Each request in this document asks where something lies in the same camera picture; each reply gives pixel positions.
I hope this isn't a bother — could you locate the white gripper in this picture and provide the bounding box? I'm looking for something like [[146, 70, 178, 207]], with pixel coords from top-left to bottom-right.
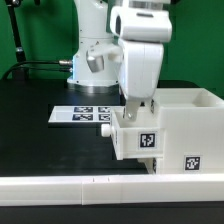
[[118, 40, 164, 121]]

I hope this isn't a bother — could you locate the white drawer box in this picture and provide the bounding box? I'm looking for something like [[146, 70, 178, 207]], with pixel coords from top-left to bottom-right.
[[138, 158, 163, 175], [101, 107, 165, 160]]

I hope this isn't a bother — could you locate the white drawer cabinet frame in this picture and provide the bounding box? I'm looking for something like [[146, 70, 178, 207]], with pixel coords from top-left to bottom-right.
[[152, 88, 224, 174]]

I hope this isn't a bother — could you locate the white front drawer box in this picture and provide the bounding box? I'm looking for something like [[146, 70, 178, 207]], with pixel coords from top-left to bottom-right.
[[138, 158, 163, 175]]

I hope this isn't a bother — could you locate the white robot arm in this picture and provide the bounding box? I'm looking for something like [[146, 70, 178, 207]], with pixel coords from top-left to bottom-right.
[[67, 0, 172, 121]]

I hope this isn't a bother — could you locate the black stand pole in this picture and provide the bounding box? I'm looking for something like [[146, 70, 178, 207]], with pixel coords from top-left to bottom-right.
[[2, 0, 29, 81]]

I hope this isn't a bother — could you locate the white marker base plate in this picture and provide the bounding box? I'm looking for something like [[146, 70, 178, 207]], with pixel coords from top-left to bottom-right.
[[48, 106, 112, 123]]

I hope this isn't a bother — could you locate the white front rail wall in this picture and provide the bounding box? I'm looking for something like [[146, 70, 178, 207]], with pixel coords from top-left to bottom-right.
[[0, 174, 224, 206]]

